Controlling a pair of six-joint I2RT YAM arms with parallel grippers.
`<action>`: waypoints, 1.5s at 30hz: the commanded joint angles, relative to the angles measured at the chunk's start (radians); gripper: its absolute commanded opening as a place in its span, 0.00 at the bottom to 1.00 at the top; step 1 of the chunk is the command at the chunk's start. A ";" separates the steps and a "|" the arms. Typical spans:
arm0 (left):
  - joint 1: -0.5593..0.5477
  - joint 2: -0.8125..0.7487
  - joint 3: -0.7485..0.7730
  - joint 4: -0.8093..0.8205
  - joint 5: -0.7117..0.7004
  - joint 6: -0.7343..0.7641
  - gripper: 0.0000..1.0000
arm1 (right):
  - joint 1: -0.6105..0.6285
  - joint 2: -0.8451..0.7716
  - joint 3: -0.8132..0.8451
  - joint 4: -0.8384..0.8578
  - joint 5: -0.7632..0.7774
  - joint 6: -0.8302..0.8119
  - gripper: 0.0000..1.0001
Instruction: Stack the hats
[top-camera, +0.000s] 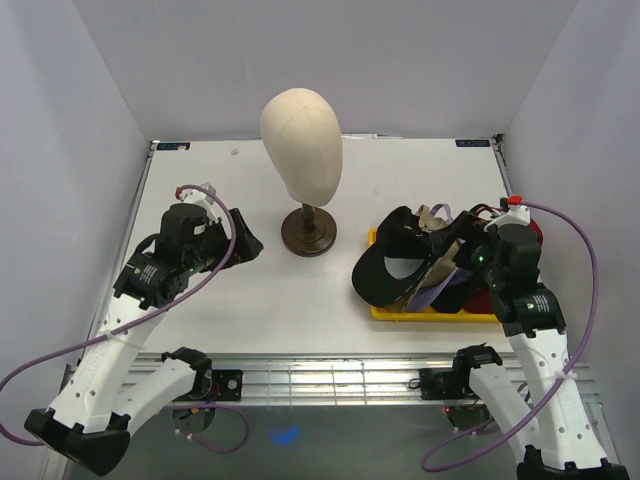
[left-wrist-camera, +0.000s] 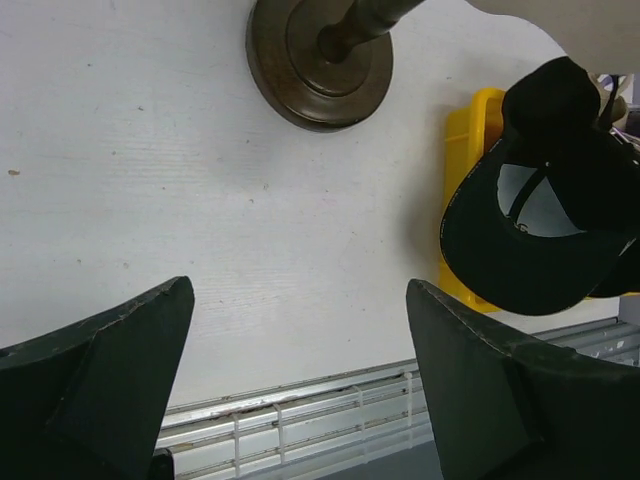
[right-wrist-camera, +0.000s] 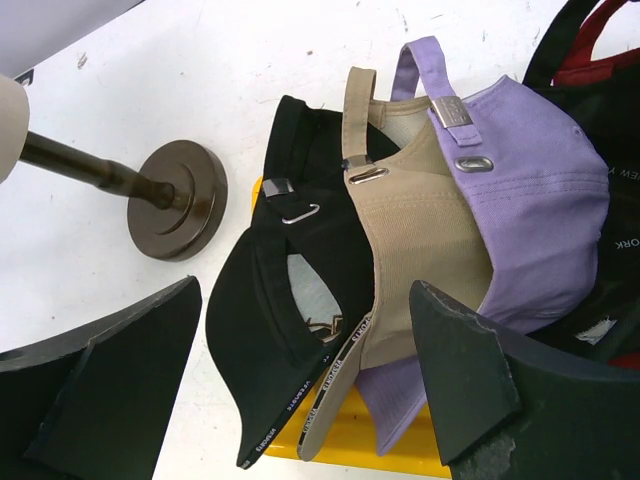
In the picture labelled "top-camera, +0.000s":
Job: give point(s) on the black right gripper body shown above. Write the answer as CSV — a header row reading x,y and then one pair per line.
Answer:
x,y
475,253

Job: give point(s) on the purple LA baseball cap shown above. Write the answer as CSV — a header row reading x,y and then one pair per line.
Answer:
x,y
440,290

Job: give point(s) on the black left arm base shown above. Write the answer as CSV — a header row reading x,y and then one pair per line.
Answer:
x,y
223,385

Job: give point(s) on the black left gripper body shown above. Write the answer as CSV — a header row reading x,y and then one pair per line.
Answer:
x,y
218,246

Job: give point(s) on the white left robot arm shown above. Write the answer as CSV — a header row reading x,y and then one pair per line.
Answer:
x,y
92,420

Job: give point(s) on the yellow plastic tray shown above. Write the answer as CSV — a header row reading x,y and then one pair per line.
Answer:
x,y
389,312

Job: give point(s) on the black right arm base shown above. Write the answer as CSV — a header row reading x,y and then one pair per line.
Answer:
x,y
439,384

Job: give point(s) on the aluminium front rail frame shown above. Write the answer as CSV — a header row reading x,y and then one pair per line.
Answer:
x,y
289,322

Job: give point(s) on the beige R baseball cap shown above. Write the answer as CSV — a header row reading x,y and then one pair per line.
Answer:
x,y
435,272

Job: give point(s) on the black R baseball cap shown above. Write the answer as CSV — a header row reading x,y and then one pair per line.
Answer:
x,y
400,263

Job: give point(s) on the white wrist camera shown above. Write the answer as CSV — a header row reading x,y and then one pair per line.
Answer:
x,y
202,197
513,212

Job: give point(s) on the red baseball cap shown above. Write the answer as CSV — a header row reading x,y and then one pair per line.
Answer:
x,y
479,303

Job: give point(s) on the cream mannequin head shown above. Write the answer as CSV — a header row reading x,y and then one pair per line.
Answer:
x,y
303,139

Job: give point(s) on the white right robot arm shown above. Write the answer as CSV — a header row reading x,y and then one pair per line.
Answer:
x,y
549,433

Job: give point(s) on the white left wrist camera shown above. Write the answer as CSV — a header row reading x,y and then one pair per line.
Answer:
x,y
202,197

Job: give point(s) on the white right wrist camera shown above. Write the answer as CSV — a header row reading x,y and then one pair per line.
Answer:
x,y
513,212

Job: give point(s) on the black cap in tray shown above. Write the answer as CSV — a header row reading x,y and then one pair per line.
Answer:
x,y
453,299

